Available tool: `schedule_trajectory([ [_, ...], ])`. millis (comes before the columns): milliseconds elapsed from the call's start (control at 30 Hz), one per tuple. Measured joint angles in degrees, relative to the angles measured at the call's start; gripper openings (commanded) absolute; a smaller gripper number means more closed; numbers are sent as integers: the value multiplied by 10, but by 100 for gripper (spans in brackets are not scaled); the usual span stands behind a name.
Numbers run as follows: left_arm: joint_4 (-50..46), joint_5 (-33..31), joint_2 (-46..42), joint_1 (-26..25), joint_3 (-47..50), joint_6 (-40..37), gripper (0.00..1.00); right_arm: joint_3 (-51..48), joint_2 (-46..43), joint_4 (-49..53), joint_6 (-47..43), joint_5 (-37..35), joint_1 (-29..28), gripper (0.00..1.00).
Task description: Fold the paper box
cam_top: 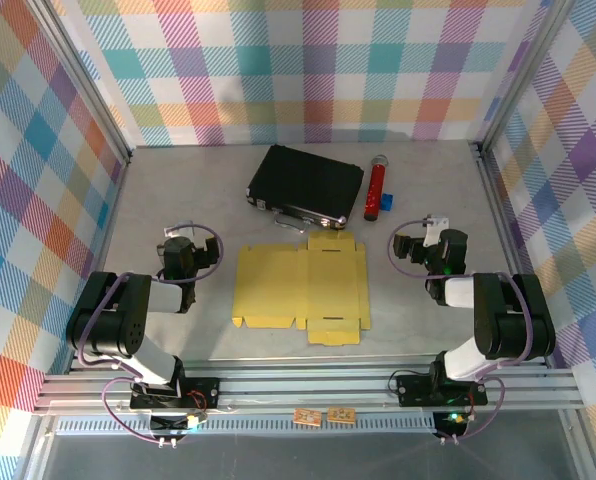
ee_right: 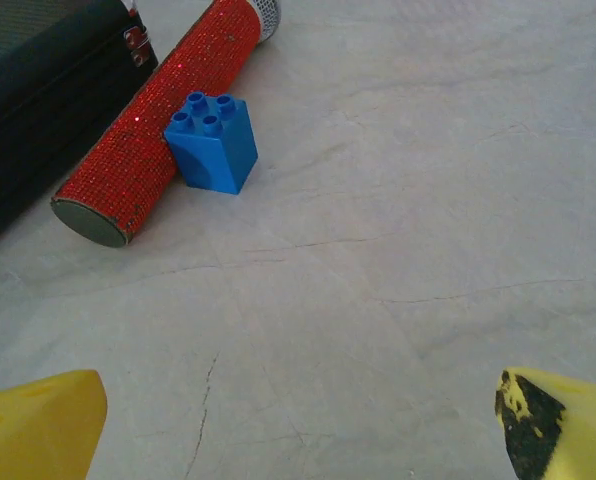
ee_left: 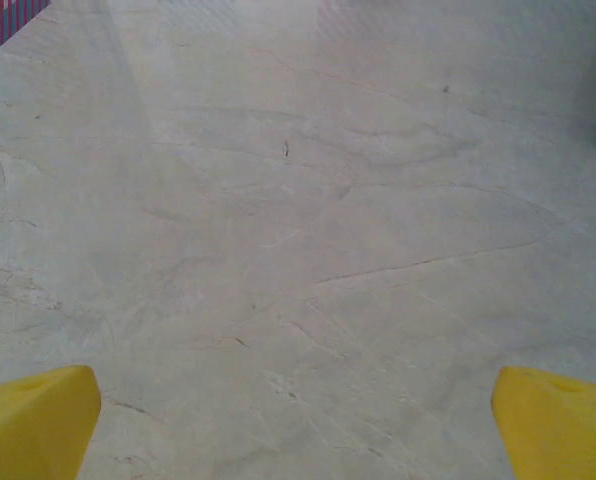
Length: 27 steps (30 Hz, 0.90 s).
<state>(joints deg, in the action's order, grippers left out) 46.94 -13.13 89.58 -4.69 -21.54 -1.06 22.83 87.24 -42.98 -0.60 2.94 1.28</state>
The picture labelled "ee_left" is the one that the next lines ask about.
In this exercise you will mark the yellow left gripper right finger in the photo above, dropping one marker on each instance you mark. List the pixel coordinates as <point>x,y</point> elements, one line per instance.
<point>563,430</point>

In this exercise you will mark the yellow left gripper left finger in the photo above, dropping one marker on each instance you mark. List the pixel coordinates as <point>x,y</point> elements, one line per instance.
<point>33,425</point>

